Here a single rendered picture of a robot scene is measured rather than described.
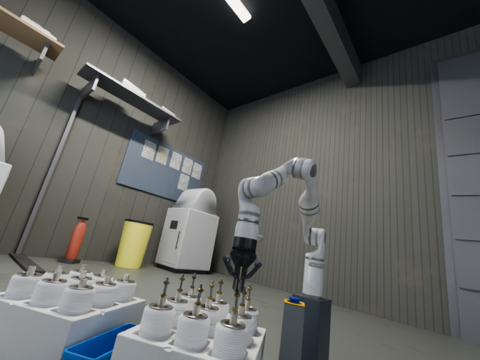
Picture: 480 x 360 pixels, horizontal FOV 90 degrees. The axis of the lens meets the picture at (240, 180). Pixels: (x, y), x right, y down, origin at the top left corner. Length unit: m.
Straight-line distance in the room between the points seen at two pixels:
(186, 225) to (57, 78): 2.58
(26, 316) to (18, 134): 2.93
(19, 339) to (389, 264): 3.11
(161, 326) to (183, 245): 2.88
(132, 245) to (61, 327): 2.61
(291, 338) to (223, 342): 0.27
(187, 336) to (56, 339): 0.40
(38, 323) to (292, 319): 0.80
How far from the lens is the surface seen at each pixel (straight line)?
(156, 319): 0.85
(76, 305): 1.02
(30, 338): 1.08
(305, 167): 1.00
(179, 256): 3.69
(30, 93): 3.96
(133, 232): 3.54
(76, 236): 3.49
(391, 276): 3.32
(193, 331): 0.80
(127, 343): 0.86
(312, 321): 1.26
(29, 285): 1.18
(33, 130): 3.85
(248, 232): 0.75
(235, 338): 0.77
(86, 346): 1.02
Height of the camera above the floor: 0.46
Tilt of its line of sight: 16 degrees up
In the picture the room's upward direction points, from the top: 9 degrees clockwise
